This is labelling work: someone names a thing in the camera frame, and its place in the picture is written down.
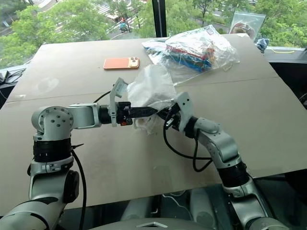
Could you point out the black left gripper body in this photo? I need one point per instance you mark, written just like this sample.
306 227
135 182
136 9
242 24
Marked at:
123 115

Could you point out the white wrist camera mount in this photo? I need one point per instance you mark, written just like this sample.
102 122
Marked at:
185 105
117 89

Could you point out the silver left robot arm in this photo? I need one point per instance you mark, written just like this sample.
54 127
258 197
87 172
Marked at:
60 119

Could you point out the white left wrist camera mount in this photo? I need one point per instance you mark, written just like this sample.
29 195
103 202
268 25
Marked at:
117 89

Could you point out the clear zip bag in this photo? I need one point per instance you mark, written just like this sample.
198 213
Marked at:
247 25

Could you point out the grey robot torso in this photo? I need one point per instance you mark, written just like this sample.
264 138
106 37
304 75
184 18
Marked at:
168 224

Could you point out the blue cloth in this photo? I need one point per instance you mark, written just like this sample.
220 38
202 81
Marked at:
262 44

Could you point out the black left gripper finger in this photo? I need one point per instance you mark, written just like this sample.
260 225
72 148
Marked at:
140 114
141 109

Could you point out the black object at table side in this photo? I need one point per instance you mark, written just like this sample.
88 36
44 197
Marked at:
303 100

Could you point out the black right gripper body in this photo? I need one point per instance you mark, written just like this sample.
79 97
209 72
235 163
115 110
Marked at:
176 117

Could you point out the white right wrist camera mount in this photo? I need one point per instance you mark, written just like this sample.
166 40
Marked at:
185 105

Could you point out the clear bag of colourful items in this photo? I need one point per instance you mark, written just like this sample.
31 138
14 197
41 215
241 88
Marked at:
199 50

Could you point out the small clear plastic bag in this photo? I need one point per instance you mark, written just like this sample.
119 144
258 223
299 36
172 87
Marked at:
153 46

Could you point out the white towel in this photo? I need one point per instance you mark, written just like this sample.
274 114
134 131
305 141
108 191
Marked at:
148 99

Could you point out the grey rounded robot leg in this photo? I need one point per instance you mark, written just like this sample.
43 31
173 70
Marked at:
139 206
206 206

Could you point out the orange smartphone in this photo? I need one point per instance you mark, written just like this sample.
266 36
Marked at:
120 63

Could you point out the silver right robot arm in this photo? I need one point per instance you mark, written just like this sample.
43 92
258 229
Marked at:
223 148

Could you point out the black window pillar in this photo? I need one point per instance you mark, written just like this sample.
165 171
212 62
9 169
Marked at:
159 18

